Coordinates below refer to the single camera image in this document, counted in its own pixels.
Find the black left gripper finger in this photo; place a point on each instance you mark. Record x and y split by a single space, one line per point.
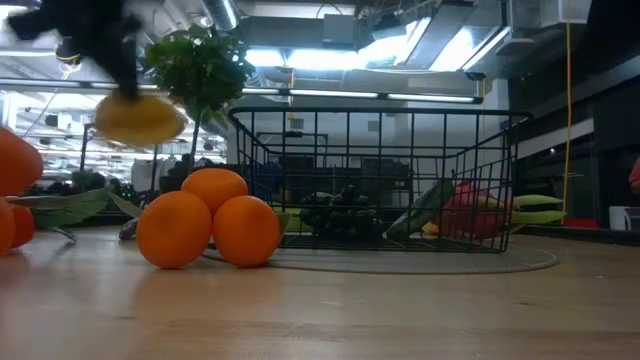
130 75

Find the yellow starfruit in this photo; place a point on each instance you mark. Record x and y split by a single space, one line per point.
140 120

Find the orange tangerine cluster with leaves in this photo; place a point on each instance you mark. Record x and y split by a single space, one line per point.
17 160
175 230

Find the black grape bunch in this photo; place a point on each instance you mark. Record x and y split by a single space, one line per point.
345 215

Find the dark green cucumber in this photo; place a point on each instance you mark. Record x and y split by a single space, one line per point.
422 210

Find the yellow lemon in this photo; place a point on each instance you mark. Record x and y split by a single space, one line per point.
431 229

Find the pink dragon fruit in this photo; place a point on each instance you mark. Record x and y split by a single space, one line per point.
470 215

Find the green potted plant black pot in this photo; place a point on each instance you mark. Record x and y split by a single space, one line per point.
200 65

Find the long ceiling light bar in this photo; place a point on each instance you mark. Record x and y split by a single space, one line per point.
330 93

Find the round grey mat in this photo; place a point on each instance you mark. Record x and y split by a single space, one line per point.
400 262

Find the red flat object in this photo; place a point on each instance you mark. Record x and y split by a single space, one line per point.
582 223

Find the white mug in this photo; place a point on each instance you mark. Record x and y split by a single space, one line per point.
620 218

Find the silver ventilation duct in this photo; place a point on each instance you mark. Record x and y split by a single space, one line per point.
220 12

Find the black metal table frame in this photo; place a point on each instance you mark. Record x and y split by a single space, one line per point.
590 235

